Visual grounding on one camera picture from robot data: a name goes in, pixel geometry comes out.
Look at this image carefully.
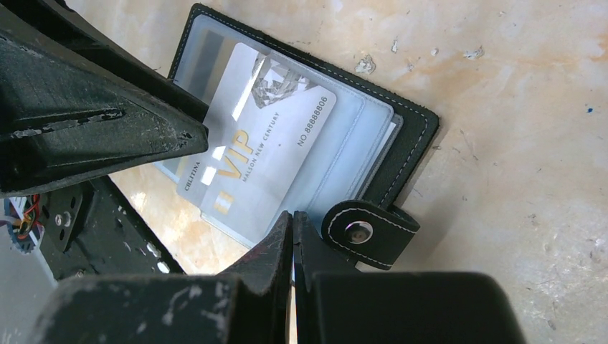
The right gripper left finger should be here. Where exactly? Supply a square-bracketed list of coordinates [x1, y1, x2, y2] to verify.
[28, 212, 293, 343]

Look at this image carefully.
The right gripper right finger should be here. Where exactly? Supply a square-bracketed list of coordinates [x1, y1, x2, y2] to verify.
[293, 211, 525, 343]

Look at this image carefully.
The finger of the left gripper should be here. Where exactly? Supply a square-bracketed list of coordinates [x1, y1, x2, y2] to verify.
[1, 29, 208, 196]
[9, 0, 209, 121]

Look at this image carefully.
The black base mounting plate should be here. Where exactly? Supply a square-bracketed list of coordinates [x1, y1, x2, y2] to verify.
[39, 176, 184, 281]

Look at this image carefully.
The black leather card holder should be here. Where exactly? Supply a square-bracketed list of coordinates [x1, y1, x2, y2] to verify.
[157, 4, 440, 270]

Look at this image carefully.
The silver VIP card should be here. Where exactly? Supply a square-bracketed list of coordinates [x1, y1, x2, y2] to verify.
[177, 43, 338, 243]

